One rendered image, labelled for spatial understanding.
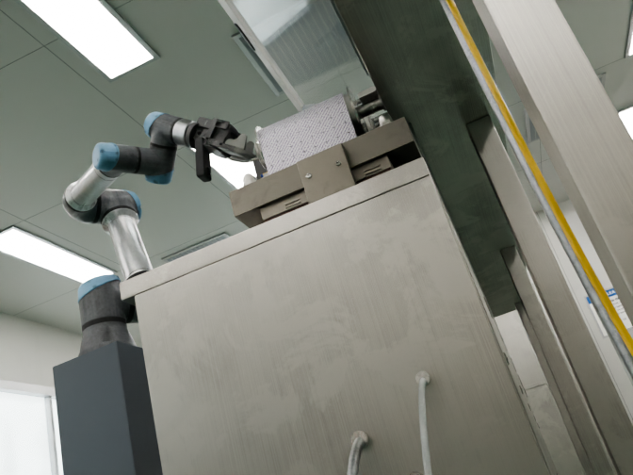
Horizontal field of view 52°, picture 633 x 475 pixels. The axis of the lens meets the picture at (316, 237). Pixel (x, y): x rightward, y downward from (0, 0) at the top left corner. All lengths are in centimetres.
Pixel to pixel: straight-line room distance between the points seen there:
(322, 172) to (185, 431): 55
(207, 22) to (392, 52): 228
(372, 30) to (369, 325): 55
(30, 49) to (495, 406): 298
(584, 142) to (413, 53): 78
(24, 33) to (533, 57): 304
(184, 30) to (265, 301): 251
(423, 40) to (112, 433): 113
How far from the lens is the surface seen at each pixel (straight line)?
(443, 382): 109
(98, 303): 184
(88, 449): 172
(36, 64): 367
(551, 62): 67
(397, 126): 132
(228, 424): 121
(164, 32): 356
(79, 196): 205
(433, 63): 142
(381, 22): 127
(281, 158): 161
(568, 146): 63
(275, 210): 134
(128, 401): 168
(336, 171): 129
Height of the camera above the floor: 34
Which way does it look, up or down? 24 degrees up
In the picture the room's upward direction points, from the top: 17 degrees counter-clockwise
